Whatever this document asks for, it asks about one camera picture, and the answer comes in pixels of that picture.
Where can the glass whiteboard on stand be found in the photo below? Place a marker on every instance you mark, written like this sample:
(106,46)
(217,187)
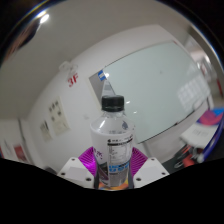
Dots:
(153,86)

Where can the small white wall poster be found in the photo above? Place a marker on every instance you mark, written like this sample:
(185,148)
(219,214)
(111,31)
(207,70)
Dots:
(46,131)

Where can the white wall switch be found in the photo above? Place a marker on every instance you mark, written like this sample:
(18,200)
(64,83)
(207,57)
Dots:
(86,117)

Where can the black and red desk object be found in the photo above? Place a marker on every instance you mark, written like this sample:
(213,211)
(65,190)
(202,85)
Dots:
(188,161)

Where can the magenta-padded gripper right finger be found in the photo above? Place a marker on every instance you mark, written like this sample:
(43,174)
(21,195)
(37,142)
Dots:
(140,161)

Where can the clear black-capped drink bottle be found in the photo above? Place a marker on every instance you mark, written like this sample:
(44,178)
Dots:
(111,150)

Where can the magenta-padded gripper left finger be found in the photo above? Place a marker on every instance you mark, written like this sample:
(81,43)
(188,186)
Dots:
(85,161)

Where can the large white wall poster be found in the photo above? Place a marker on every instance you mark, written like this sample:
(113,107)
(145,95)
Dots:
(59,116)

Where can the red floor number sign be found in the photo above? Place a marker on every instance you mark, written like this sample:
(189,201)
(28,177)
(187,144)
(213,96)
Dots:
(73,81)

